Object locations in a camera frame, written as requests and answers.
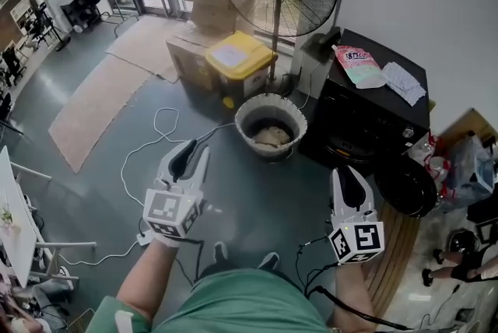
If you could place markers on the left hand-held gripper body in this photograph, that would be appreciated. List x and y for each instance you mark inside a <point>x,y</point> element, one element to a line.
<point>167,209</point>

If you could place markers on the stacked cardboard boxes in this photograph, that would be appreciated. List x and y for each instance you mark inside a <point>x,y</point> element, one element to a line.
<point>212,4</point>

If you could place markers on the flat cardboard sheet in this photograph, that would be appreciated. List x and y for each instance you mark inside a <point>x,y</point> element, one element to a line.
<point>97,106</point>
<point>151,39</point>

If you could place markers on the large cardboard box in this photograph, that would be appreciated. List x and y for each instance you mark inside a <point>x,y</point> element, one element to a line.
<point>186,59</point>

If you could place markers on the wooden cabinet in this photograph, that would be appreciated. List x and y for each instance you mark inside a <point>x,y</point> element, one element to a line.
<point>467,125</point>

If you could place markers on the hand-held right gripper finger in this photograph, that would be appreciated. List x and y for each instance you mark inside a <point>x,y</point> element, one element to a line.
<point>363,187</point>
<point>336,193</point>

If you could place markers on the round grey laundry basket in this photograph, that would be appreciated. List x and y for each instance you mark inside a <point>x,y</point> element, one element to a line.
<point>249,109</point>

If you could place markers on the black tripod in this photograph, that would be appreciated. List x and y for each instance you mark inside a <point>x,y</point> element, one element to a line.
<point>44,24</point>

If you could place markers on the white power strip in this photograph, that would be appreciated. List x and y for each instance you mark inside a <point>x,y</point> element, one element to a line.
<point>144,238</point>

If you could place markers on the person's left shoe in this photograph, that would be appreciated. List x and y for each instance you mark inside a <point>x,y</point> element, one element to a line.
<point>221,253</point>

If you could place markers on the person's right forearm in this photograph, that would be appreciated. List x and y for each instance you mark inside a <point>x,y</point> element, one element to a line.
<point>352,292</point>

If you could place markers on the person's right shoe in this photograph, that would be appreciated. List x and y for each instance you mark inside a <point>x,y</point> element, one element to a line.
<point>270,260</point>

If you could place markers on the pink detergent pouch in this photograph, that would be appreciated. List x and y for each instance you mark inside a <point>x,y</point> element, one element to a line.
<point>360,67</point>

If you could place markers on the dark dustpan with pole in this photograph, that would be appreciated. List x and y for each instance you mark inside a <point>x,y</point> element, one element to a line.
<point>325,39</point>

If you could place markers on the black round device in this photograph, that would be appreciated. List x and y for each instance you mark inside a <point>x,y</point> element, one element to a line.
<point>460,242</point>

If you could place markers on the wooden slatted board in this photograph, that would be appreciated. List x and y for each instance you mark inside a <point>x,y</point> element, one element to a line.
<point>393,246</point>

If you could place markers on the black washing machine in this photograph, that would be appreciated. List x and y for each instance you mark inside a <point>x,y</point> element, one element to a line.
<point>362,121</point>

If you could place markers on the white patterned packet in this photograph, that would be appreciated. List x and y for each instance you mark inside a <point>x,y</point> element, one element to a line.
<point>404,81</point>

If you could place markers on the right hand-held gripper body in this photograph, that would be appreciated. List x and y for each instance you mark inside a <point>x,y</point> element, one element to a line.
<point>362,238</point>

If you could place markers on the white box appliance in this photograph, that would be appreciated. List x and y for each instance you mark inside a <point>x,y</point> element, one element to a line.
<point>313,74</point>

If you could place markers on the person's green shirt torso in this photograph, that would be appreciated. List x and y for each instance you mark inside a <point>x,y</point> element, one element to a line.
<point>241,304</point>

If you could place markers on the person's shoe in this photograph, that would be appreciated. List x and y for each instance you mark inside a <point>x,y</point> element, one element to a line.
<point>270,260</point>
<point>221,253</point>

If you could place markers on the black office chair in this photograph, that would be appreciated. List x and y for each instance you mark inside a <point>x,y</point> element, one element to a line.
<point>11,63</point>

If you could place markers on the yellow-lidded storage bin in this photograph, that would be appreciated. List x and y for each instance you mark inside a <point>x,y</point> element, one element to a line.
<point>237,59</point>

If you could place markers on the person's left forearm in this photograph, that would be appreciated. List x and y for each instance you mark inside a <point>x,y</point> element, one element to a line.
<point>149,277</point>

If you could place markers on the beige clothes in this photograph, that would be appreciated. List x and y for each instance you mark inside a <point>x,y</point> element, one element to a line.
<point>272,137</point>

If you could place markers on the white table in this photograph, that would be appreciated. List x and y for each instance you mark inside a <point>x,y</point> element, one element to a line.
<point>15,222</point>

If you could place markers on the plastic bags pile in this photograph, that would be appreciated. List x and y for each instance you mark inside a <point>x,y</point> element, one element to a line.
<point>467,168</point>

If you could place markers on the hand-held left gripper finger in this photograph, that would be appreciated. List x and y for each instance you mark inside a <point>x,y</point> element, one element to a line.
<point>200,168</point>
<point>167,162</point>

